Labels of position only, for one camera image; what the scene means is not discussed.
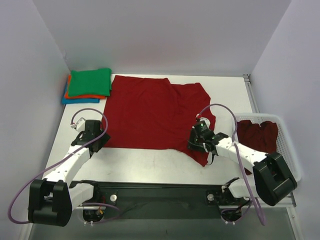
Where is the bright red t shirt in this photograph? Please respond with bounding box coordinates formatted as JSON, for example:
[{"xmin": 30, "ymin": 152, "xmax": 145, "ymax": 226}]
[{"xmin": 102, "ymin": 75, "xmax": 211, "ymax": 166}]

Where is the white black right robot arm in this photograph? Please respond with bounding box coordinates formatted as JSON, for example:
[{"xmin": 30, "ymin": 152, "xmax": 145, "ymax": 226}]
[{"xmin": 188, "ymin": 120, "xmax": 298, "ymax": 206}]

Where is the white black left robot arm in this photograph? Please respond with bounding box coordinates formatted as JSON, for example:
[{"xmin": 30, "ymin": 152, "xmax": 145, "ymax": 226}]
[{"xmin": 28, "ymin": 120, "xmax": 110, "ymax": 227}]

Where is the folded blue t shirt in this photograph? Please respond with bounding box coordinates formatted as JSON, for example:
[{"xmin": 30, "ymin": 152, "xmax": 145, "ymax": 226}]
[{"xmin": 61, "ymin": 83, "xmax": 100, "ymax": 105}]

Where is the folded orange t shirt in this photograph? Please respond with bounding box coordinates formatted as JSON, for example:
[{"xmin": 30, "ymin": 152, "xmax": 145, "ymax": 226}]
[{"xmin": 64, "ymin": 75, "xmax": 106, "ymax": 100}]

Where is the folded green t shirt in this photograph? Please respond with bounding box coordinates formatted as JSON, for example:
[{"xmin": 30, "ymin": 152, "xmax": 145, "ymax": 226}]
[{"xmin": 67, "ymin": 68, "xmax": 112, "ymax": 98}]

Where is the dark red t shirt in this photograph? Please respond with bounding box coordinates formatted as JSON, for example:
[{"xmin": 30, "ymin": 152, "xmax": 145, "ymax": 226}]
[{"xmin": 236, "ymin": 119, "xmax": 279, "ymax": 176}]

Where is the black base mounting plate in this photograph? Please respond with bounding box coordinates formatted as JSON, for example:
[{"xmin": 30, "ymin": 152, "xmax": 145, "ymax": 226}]
[{"xmin": 78, "ymin": 181, "xmax": 251, "ymax": 224}]

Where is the white plastic laundry basket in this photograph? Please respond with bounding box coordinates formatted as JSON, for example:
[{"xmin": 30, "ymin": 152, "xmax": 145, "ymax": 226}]
[{"xmin": 234, "ymin": 112, "xmax": 302, "ymax": 183}]

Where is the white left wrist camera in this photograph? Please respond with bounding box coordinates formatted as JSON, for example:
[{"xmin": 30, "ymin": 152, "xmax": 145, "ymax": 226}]
[{"xmin": 70, "ymin": 117, "xmax": 86, "ymax": 133}]

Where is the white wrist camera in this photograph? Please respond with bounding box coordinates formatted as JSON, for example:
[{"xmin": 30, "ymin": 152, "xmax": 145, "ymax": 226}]
[
  {"xmin": 70, "ymin": 117, "xmax": 86, "ymax": 133},
  {"xmin": 196, "ymin": 114, "xmax": 211, "ymax": 128}
]

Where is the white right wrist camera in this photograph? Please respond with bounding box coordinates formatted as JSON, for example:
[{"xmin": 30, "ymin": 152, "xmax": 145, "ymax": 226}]
[{"xmin": 196, "ymin": 114, "xmax": 211, "ymax": 128}]

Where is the aluminium right side rail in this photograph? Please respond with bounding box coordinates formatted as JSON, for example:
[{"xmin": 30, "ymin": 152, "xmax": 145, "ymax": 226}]
[{"xmin": 243, "ymin": 74, "xmax": 260, "ymax": 113}]

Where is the aluminium front frame rail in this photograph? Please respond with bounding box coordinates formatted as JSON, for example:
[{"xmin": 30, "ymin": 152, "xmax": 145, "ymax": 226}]
[{"xmin": 27, "ymin": 187, "xmax": 297, "ymax": 210}]

